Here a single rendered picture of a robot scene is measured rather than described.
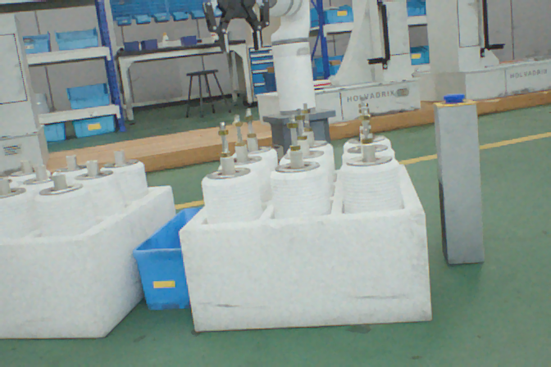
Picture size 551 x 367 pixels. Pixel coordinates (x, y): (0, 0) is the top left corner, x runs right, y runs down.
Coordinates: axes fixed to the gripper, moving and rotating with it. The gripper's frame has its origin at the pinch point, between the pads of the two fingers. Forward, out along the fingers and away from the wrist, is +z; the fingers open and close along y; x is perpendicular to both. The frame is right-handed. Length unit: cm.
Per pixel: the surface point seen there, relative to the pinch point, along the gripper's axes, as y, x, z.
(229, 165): 13.3, 20.8, 20.4
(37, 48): 20, -433, -37
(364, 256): -1, 38, 36
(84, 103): -12, -431, 17
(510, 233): -49, 22, 47
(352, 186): -1.9, 34.1, 25.1
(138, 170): 22.5, -12.2, 23.5
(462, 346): -7, 52, 47
